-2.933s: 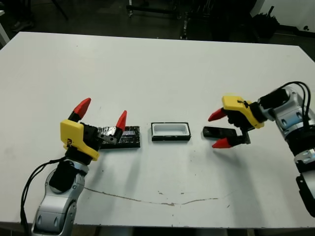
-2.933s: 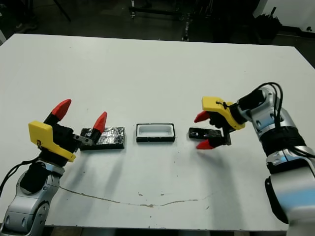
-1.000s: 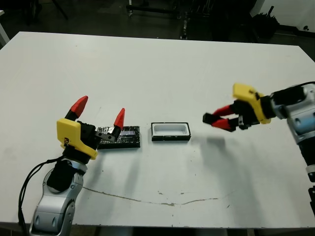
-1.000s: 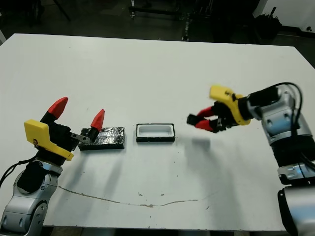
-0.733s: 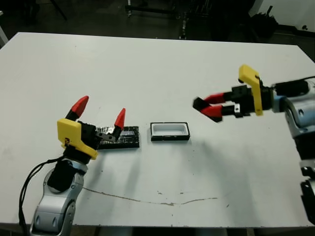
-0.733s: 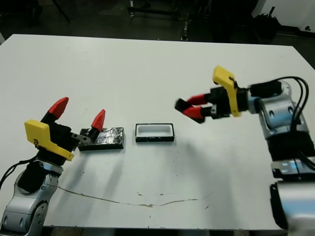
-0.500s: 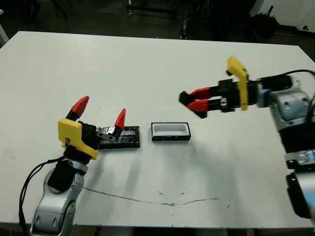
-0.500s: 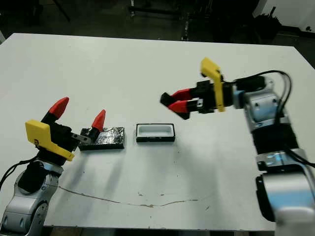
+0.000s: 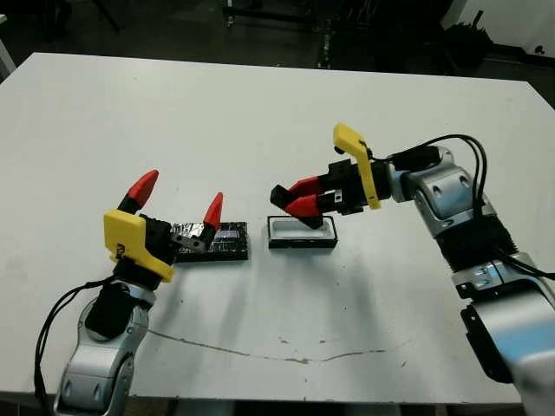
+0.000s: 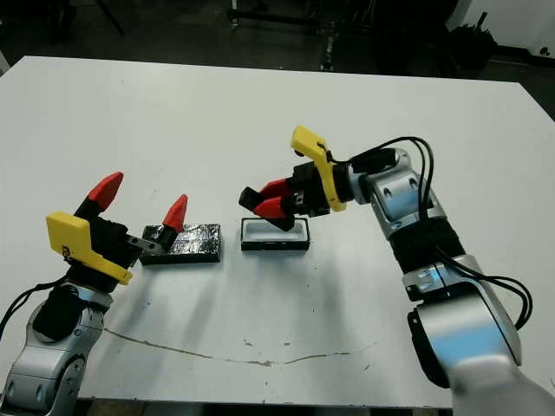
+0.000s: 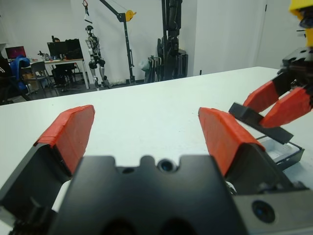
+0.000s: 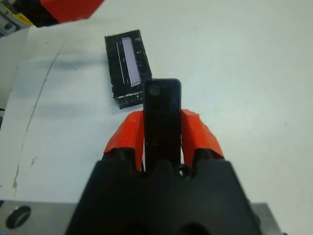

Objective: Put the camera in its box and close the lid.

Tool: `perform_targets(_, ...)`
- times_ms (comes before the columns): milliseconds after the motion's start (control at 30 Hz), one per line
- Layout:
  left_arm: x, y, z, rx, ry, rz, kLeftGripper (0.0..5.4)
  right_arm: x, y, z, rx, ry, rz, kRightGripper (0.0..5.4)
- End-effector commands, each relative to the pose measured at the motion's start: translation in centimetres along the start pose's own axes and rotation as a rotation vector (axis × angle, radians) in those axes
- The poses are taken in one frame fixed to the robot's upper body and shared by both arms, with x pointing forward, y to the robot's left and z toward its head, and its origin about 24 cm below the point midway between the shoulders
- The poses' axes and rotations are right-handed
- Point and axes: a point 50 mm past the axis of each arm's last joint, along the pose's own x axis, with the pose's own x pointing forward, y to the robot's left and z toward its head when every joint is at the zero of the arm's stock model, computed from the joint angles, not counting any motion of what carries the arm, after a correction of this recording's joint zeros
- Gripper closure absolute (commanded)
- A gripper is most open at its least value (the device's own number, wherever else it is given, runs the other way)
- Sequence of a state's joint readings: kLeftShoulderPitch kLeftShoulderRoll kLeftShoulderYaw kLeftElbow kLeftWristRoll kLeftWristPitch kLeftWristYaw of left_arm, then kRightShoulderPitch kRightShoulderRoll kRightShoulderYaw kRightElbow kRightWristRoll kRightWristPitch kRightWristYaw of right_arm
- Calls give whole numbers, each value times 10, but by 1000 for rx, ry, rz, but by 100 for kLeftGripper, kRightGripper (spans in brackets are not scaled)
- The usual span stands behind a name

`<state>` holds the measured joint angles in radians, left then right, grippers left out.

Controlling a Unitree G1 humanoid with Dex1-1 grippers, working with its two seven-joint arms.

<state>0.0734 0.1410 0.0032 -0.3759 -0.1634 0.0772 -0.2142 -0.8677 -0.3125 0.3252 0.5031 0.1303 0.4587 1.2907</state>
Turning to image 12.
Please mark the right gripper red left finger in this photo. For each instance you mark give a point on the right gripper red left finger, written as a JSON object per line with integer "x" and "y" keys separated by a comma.
{"x": 129, "y": 134}

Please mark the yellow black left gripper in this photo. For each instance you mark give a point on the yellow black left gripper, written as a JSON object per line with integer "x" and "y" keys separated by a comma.
{"x": 41, "y": 17}

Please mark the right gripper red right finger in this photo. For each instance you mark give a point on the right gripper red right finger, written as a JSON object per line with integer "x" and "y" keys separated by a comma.
{"x": 198, "y": 134}

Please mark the black camera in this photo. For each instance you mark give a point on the black camera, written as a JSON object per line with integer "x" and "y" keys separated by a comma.
{"x": 162, "y": 117}

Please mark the black rectangular box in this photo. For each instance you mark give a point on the black rectangular box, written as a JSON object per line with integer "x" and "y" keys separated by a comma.
{"x": 115, "y": 63}

